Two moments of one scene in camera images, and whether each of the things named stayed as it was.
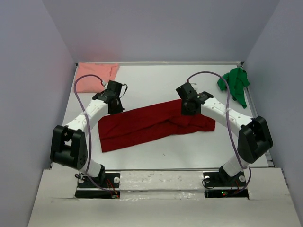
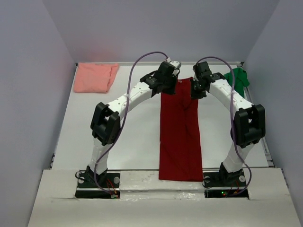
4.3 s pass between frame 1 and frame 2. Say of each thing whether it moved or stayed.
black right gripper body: moved
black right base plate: stayed
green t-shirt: stayed
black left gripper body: moved
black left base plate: stayed
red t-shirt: moved
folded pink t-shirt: stayed
